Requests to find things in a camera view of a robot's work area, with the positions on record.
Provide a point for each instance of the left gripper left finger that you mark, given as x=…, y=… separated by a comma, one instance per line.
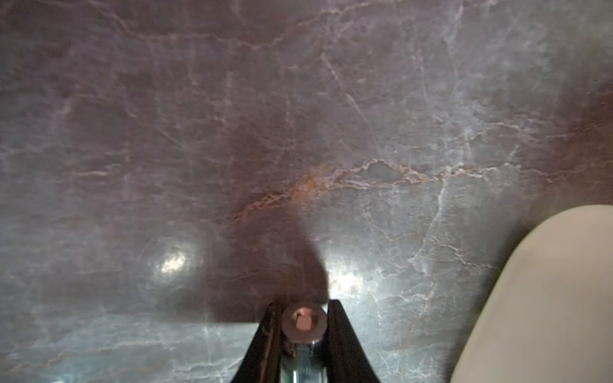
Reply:
x=261, y=363

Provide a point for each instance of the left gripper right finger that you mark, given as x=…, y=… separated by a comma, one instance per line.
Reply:
x=346, y=361

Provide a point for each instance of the short chrome socket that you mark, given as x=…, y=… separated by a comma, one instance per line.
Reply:
x=303, y=327

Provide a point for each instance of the white plastic storage box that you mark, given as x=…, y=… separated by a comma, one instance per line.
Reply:
x=549, y=316

